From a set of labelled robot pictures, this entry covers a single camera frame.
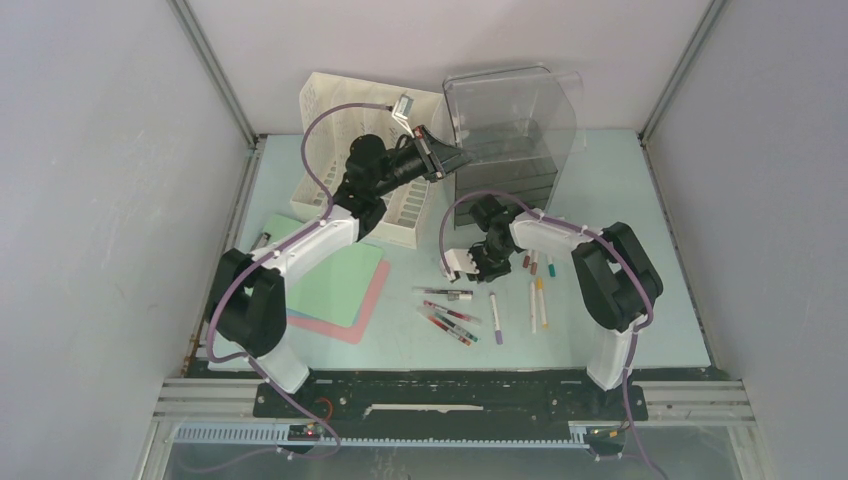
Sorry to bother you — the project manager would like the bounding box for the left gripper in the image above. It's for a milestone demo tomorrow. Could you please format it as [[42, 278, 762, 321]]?
[[371, 125, 476, 198]]

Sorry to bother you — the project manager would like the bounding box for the smoky transparent drawer cabinet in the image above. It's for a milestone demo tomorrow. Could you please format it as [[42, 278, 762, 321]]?
[[442, 64, 586, 208]]

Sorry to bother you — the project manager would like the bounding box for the dark gel pen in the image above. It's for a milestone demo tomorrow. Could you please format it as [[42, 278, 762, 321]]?
[[434, 312, 479, 342]]

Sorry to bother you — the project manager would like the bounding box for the clear gel pen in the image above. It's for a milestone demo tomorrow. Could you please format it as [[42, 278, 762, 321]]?
[[412, 287, 474, 301]]

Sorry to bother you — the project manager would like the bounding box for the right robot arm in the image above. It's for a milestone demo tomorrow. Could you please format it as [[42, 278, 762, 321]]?
[[467, 193, 664, 418]]

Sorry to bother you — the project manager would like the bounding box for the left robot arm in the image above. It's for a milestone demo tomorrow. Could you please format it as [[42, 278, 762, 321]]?
[[207, 126, 476, 417]]

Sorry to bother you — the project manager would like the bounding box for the light brown marker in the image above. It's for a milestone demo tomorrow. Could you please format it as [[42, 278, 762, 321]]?
[[530, 251, 539, 276]]

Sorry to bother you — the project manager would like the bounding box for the white pink marker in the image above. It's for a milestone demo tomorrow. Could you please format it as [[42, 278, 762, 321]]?
[[529, 281, 537, 334]]

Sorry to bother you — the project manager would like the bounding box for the teal marker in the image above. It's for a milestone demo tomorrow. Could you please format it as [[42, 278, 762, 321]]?
[[546, 255, 557, 278]]

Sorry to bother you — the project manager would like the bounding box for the purple marker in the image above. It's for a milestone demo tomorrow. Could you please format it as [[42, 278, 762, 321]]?
[[489, 292, 504, 346]]

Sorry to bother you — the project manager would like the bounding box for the white file organizer rack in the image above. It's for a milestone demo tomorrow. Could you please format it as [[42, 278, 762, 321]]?
[[290, 72, 449, 220]]

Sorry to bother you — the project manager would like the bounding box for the pink folder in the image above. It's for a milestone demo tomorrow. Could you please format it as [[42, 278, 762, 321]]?
[[300, 260, 391, 345]]

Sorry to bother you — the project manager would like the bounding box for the green clipboard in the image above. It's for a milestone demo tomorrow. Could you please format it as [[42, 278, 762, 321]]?
[[286, 243, 383, 327]]

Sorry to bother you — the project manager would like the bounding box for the blue folder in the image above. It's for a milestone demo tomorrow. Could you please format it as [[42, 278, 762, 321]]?
[[286, 309, 361, 331]]

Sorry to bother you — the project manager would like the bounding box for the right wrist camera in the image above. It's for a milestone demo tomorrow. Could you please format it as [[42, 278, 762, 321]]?
[[439, 249, 479, 283]]

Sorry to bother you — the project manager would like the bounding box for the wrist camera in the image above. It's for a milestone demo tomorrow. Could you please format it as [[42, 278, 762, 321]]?
[[391, 95, 414, 122], [439, 249, 479, 283]]

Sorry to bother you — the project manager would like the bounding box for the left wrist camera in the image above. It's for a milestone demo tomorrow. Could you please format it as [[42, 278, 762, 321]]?
[[391, 95, 414, 122]]

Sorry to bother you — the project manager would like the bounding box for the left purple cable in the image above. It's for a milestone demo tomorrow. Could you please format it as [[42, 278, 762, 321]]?
[[206, 102, 399, 460]]

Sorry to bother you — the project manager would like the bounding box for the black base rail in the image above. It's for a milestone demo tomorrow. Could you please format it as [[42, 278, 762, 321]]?
[[252, 369, 648, 440]]

